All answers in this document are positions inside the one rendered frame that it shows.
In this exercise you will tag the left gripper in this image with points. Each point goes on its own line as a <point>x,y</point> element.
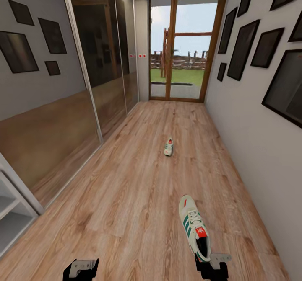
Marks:
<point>84,275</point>

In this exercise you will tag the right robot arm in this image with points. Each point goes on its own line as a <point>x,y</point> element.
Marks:
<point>216,270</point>

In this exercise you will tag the door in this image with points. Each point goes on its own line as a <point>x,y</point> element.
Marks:
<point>183,36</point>

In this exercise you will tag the gym shoe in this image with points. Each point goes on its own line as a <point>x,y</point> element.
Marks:
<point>168,149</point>
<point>195,229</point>

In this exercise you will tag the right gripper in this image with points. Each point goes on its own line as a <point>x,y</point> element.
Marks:
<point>208,273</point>

